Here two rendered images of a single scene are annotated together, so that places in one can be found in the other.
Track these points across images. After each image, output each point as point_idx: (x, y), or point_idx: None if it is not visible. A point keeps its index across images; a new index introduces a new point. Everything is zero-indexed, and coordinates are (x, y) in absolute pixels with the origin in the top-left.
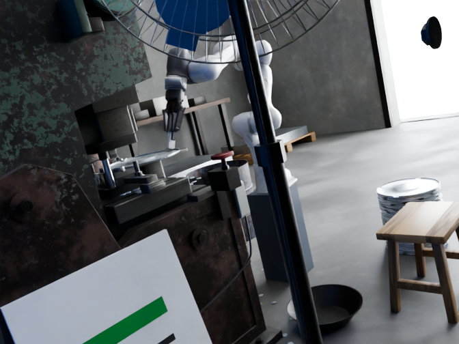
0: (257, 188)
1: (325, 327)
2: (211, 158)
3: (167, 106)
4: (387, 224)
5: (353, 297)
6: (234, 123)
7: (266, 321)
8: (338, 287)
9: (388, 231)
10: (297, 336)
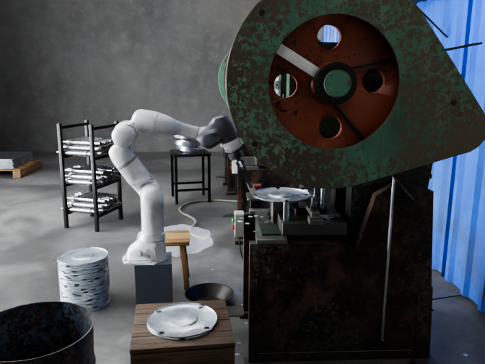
0: (161, 258)
1: (226, 292)
2: (261, 186)
3: (243, 161)
4: (177, 240)
5: (191, 292)
6: (162, 194)
7: (230, 321)
8: (185, 295)
9: (186, 239)
10: (234, 305)
